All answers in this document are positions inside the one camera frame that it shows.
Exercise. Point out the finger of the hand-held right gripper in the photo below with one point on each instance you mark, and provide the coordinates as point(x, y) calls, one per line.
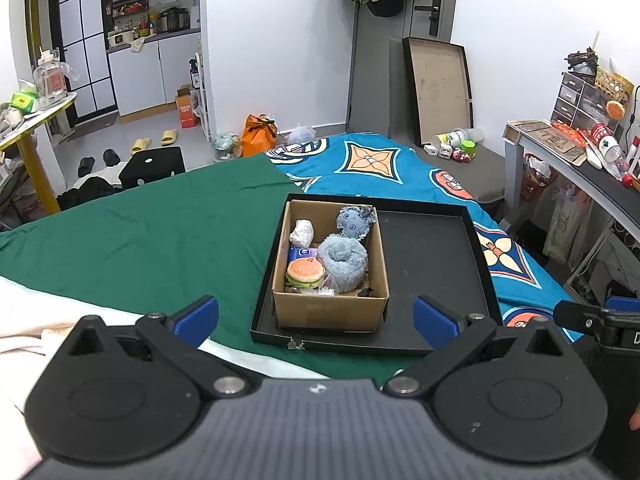
point(575, 317)
point(625, 304)

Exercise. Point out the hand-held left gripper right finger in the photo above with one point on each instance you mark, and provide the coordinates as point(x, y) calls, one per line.
point(432, 320)

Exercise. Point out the small red toy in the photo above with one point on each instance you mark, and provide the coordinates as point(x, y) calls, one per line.
point(462, 156)

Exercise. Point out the yellow table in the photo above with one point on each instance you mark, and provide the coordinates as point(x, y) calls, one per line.
point(30, 160)

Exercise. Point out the leaning black tray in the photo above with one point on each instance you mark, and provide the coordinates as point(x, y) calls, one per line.
point(440, 90)

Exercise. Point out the white wad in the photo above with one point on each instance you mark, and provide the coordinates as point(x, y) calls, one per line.
point(302, 232)

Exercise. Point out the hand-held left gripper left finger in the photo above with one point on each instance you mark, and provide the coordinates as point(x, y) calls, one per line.
point(197, 317)

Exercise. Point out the red bag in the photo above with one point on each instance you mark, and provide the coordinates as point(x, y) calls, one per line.
point(537, 180)

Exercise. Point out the blue-grey octopus plush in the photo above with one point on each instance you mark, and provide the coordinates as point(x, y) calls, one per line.
point(352, 222)

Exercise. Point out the grey board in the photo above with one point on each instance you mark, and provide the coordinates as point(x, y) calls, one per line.
point(397, 100)

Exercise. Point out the dark model toy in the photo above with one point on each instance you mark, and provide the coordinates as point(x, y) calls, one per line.
point(581, 60)

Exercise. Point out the black shallow tray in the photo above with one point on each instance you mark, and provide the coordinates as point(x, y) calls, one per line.
point(430, 260)

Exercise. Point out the green blanket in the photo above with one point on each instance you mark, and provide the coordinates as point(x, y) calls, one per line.
point(150, 235)

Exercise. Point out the burger plush toy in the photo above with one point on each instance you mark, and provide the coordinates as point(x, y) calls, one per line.
point(304, 272)

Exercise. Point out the grey desk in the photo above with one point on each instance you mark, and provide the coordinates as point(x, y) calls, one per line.
point(600, 175)

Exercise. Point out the green box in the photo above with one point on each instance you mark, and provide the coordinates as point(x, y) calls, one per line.
point(24, 101)

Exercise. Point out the glass jar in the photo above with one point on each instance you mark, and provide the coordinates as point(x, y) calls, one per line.
point(50, 85)

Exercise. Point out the green label plastic bottle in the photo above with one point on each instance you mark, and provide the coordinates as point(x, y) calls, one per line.
point(607, 145)

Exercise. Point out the black slipper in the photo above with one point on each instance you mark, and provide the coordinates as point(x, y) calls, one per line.
point(111, 157)
point(86, 166)

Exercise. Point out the small white boxes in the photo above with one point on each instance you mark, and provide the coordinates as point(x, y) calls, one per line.
point(437, 151)

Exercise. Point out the white plastic bag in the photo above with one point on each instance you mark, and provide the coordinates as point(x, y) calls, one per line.
point(300, 135)

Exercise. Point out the grey drawer organizer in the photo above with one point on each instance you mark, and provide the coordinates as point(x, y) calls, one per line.
point(570, 97)

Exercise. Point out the green-tinted plastic bag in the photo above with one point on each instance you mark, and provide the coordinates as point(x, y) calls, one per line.
point(226, 146)

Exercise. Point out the grey fluffy earmuffs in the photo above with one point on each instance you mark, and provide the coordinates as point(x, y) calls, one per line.
point(342, 260)

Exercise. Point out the beige tote bag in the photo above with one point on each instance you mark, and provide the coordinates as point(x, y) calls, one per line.
point(565, 225)

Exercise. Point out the orange round plush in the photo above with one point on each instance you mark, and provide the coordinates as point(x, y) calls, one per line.
point(615, 110)

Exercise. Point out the wicker basket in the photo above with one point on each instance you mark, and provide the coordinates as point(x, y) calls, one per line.
point(617, 85)

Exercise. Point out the black-framed sliding door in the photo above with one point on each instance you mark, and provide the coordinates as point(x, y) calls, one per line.
point(80, 25)

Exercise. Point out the red cap white bottle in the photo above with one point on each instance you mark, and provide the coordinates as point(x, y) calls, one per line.
point(632, 160)

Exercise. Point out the black stool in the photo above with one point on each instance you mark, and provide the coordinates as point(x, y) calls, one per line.
point(150, 165)

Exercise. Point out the orange bag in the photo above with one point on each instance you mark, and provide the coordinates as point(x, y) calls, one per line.
point(257, 137)

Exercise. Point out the grey mat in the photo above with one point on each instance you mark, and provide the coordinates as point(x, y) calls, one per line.
point(475, 180)

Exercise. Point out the white fleece blanket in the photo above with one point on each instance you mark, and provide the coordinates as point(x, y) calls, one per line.
point(30, 340)

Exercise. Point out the brown cardboard box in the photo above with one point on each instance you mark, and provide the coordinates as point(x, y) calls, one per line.
point(325, 312)

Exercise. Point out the white jar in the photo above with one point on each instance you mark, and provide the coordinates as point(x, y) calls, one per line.
point(450, 138)

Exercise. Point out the orange cardboard box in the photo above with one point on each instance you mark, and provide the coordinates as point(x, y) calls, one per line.
point(187, 110)

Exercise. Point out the clear plastic bag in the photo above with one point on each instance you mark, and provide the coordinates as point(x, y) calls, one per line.
point(330, 290)

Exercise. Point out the person's right hand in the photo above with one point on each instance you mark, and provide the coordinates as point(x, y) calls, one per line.
point(635, 417)

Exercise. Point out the white storage rack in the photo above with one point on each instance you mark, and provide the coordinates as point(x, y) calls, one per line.
point(201, 90)

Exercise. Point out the black and white plush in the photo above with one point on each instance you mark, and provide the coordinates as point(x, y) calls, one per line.
point(366, 293)

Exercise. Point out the cardboard sheets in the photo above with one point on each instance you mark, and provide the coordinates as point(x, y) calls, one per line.
point(540, 135)

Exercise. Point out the purple tissue packet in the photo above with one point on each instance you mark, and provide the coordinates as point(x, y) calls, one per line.
point(300, 253)

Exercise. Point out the grey door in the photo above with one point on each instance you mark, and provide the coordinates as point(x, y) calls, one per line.
point(370, 70)

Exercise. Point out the white kitchen cabinet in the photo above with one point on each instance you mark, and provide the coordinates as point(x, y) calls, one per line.
point(140, 75)

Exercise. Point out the green cup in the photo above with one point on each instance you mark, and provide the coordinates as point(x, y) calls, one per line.
point(468, 148)

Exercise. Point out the black and white clothes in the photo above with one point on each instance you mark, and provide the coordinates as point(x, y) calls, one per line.
point(90, 190)

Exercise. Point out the row of kitchen containers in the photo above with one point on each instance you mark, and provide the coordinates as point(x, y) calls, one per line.
point(150, 17)

